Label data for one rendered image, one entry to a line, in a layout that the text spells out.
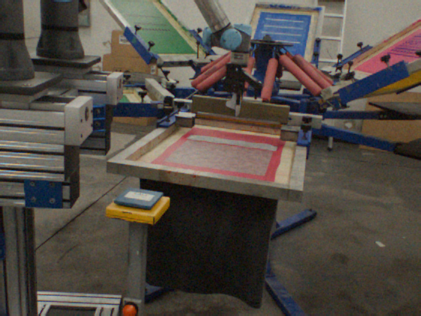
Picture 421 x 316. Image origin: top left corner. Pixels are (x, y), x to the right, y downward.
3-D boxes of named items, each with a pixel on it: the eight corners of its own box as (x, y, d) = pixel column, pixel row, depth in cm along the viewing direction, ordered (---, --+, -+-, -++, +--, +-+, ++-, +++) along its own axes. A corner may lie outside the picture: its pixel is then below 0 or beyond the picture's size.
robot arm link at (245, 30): (228, 22, 183) (248, 23, 186) (225, 50, 187) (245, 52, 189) (235, 22, 176) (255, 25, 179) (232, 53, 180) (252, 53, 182)
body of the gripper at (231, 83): (225, 90, 194) (228, 61, 191) (246, 92, 193) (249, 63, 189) (222, 92, 187) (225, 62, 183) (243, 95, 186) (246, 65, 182)
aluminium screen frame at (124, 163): (301, 203, 129) (302, 190, 128) (106, 172, 139) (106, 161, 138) (307, 138, 202) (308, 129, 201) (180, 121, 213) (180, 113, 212)
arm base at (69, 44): (29, 56, 146) (28, 23, 143) (44, 52, 160) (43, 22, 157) (78, 60, 147) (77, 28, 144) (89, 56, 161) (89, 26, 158)
